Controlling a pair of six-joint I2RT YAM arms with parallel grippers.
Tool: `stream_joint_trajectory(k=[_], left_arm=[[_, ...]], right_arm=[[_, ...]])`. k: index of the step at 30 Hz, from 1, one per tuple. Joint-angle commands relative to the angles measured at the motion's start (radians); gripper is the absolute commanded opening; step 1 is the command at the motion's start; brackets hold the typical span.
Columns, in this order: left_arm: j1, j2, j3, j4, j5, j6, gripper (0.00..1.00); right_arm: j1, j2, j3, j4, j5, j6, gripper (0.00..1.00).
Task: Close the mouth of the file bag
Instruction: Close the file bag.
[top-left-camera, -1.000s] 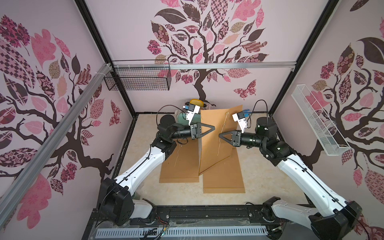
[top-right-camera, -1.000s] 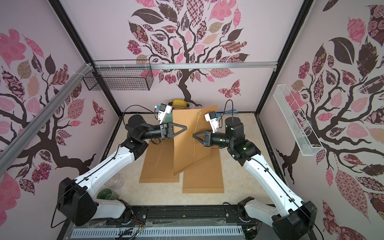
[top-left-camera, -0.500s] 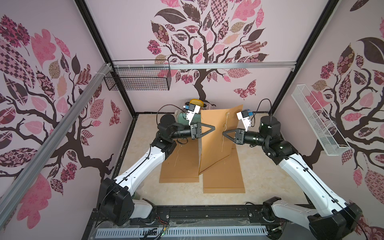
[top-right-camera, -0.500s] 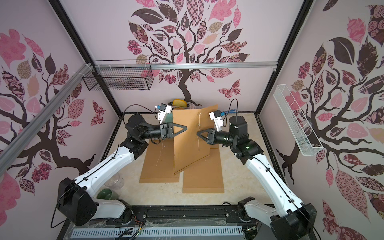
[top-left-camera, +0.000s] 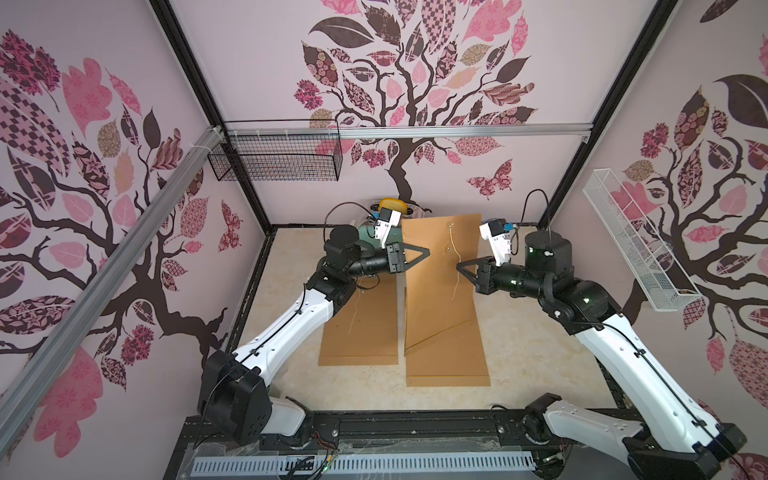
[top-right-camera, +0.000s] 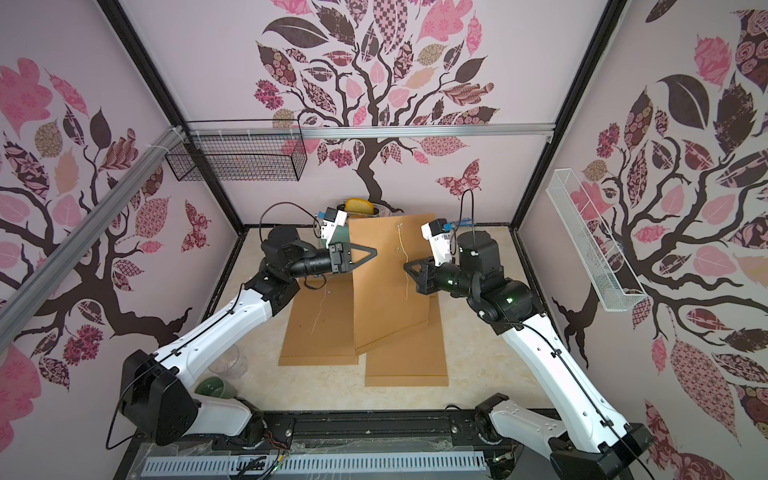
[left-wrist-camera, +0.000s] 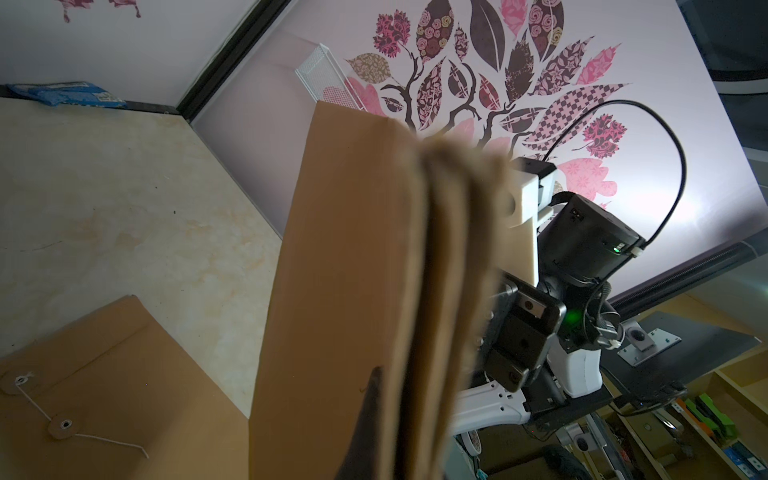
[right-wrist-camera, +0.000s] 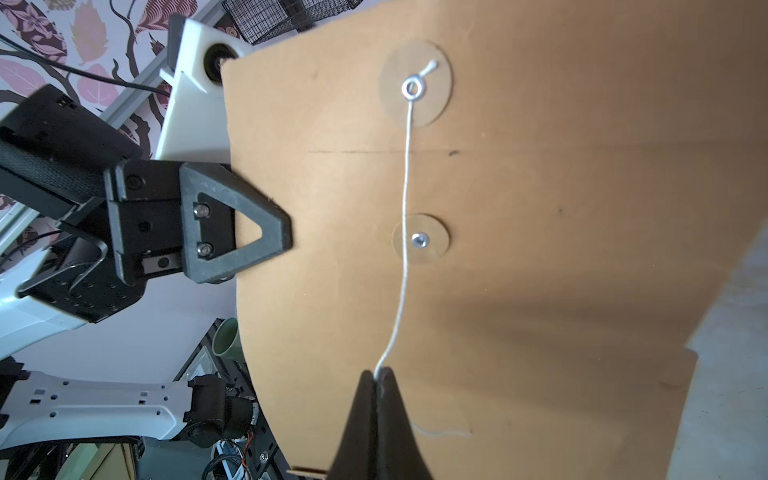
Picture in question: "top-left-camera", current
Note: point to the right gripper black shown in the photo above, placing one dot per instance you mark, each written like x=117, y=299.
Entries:
x=488, y=274

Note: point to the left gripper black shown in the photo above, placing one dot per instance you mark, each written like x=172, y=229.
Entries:
x=392, y=253

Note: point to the brown file bag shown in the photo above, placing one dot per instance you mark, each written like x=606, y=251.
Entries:
x=365, y=331
x=451, y=240
x=443, y=346

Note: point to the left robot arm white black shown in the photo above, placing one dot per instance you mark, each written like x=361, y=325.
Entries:
x=234, y=394

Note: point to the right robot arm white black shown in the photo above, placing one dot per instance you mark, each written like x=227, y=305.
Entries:
x=675, y=437

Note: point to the mint green toaster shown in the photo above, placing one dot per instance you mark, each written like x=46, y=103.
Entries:
x=365, y=231

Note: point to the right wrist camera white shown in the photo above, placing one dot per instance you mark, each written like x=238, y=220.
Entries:
x=498, y=233

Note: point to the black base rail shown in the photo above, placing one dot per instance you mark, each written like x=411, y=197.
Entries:
x=347, y=432

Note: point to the white wire shelf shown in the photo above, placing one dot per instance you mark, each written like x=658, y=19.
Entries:
x=664, y=282

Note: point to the black wire basket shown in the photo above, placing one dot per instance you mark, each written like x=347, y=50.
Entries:
x=279, y=150

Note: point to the aluminium rail back wall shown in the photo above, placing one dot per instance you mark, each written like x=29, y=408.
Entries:
x=398, y=132

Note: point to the aluminium rail wall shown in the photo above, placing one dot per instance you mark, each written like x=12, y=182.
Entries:
x=398, y=132
x=26, y=392

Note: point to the white slotted cable duct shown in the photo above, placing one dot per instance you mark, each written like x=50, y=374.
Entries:
x=366, y=465

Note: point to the aluminium rail left wall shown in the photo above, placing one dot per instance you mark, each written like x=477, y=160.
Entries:
x=26, y=392

